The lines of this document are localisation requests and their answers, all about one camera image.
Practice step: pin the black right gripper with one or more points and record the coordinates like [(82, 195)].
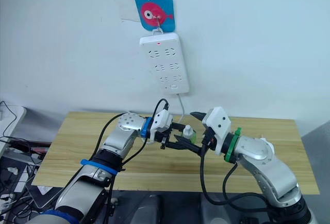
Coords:
[(209, 141)]

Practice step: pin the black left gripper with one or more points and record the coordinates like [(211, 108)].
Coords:
[(162, 136)]

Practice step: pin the green repellent bottle white cap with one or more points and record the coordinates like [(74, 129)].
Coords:
[(188, 132)]

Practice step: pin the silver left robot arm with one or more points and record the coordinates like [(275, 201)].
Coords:
[(77, 190)]

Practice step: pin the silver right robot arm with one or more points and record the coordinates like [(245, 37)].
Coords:
[(257, 149)]

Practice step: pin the blue left wrist band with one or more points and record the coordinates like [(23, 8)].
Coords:
[(146, 128)]

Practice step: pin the green right wrist band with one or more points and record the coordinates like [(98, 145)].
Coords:
[(233, 144)]

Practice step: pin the white power strip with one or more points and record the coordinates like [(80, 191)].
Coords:
[(167, 64)]

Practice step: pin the dark grey rounded shape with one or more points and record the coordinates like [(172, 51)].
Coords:
[(152, 208)]

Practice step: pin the clear tape piece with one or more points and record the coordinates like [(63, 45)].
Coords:
[(123, 5)]

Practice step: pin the grey carbon pattern mat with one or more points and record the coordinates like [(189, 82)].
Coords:
[(43, 195)]

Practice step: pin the white side table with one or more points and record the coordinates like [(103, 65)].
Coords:
[(18, 121)]

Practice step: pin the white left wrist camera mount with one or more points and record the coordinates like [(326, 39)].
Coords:
[(161, 119)]

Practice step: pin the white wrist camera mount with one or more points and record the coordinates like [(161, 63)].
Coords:
[(219, 121), (161, 119)]

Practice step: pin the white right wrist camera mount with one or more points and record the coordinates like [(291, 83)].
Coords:
[(219, 121)]

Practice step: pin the blue fish wall hook sticker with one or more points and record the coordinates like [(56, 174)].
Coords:
[(157, 2)]

